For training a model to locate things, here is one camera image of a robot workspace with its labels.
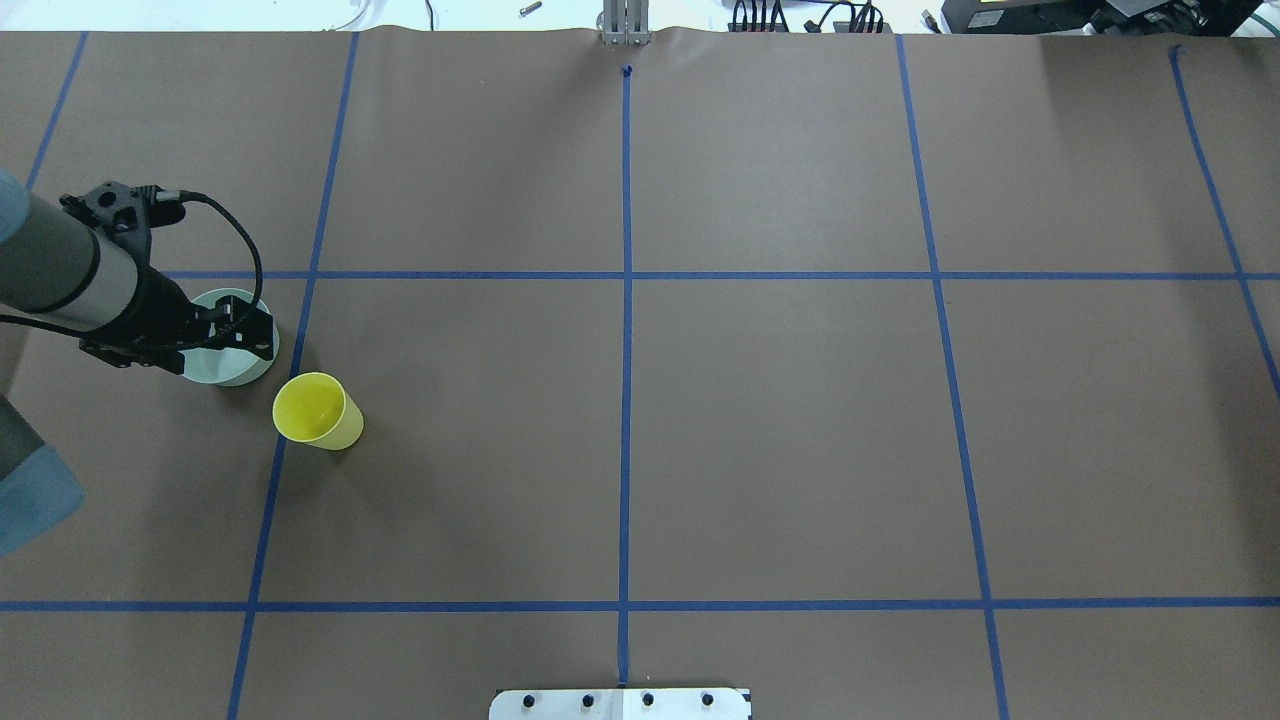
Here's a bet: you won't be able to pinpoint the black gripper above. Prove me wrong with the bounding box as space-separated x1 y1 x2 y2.
78 266 276 375

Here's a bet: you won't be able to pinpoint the yellow plastic cup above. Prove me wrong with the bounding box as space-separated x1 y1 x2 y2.
271 372 365 451

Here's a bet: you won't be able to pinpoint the black equipment box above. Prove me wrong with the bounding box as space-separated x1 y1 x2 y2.
941 1 1265 37

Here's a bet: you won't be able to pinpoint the mint green bowl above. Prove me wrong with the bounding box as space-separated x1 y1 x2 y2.
180 300 280 387

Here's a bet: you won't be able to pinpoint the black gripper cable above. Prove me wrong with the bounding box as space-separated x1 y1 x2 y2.
155 188 265 311

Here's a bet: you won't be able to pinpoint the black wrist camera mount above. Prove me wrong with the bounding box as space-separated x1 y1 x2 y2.
58 181 186 237

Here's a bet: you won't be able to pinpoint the metal stand post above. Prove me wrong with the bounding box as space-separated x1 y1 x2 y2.
596 0 652 47

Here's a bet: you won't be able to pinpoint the white metal camera stand base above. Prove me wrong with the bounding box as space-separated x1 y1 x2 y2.
488 687 754 719

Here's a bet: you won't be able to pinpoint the black cables on desk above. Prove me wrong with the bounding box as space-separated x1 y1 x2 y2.
728 0 891 36

